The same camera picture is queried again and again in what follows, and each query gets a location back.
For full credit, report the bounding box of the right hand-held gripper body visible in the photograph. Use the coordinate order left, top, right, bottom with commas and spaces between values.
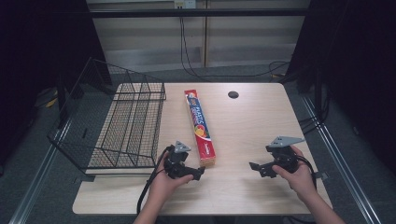
263, 135, 306, 175

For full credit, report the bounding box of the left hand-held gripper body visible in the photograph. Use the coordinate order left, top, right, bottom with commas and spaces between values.
163, 140, 196, 181

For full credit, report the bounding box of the long red plastic wrap box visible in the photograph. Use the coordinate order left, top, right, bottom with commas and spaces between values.
183, 89, 218, 168

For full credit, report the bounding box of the person's left hand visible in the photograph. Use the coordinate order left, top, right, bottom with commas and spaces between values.
148, 151, 194, 203

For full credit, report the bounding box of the person's right hand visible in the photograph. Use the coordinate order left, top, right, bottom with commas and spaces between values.
272, 145, 319, 202

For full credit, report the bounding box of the dark curtain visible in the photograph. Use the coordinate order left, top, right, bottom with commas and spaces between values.
0, 0, 114, 171
285, 0, 396, 176

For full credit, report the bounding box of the yellow floor object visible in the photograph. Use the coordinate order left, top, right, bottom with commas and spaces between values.
45, 96, 60, 109

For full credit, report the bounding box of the black horizontal bar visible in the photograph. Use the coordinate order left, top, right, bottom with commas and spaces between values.
89, 7, 310, 19

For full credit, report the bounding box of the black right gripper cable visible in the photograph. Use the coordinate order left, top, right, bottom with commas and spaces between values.
295, 154, 318, 191

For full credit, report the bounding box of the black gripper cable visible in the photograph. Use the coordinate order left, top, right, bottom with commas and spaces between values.
135, 145, 174, 217
295, 154, 318, 191

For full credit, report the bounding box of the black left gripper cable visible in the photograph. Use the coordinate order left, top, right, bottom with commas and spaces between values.
135, 145, 174, 217

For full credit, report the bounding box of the grey table bracket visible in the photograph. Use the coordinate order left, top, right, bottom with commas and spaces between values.
312, 171, 330, 181
72, 174, 96, 184

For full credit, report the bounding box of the black floor cable bundle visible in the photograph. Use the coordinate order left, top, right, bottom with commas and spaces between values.
298, 69, 332, 136

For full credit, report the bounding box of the metal floor rail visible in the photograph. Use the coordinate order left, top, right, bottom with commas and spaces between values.
301, 95, 383, 224
8, 120, 73, 224

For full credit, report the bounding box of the black wire basket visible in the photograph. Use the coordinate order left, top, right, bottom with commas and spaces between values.
46, 56, 167, 175

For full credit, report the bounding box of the black hanging wall cable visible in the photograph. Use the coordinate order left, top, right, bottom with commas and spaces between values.
178, 16, 291, 79

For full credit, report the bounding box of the white wall socket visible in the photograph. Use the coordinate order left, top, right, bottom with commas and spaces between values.
174, 0, 197, 9

